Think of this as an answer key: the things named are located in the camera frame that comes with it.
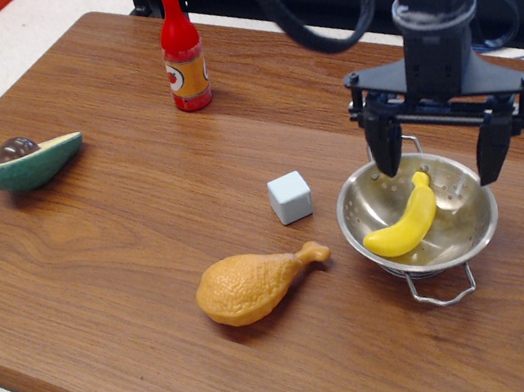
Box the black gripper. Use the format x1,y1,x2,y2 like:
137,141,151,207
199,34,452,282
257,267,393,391
344,0,524,186

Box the yellow toy banana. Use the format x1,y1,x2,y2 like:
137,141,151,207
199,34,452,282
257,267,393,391
362,171,437,258

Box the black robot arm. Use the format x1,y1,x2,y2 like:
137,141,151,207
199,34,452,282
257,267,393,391
345,0,524,185

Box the grey toy cube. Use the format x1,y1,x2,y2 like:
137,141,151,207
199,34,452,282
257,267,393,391
267,171,313,225

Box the orange toy chicken drumstick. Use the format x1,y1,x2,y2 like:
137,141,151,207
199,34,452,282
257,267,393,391
195,241,331,327

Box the red toy ketchup bottle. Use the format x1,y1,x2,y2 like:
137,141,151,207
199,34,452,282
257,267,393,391
160,0,212,112

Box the toy avocado half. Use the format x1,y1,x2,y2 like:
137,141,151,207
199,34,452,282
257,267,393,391
0,132,83,193

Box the metal colander with handles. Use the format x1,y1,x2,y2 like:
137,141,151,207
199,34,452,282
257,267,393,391
336,145,499,307

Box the black braided cable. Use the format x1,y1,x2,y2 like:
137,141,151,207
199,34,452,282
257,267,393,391
247,0,387,67

